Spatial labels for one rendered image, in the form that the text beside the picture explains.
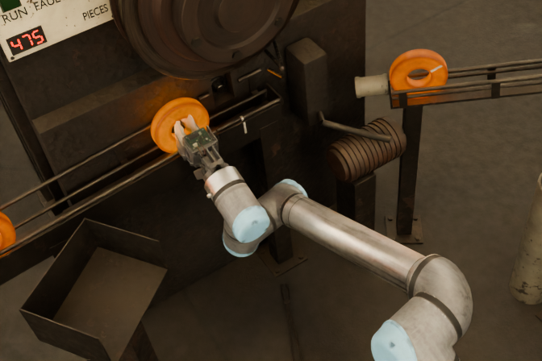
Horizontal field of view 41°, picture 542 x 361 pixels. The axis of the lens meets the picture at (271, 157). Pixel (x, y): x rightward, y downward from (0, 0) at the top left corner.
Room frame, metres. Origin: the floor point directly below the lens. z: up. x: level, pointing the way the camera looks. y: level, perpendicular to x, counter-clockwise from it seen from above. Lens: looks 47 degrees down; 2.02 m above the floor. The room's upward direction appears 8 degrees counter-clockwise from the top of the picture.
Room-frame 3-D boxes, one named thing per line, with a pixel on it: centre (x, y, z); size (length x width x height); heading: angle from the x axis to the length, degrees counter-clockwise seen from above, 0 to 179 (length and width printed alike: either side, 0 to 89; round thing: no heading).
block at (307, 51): (1.52, -0.13, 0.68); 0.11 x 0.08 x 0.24; 27
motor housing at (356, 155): (1.43, -0.28, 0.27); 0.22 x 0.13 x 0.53; 117
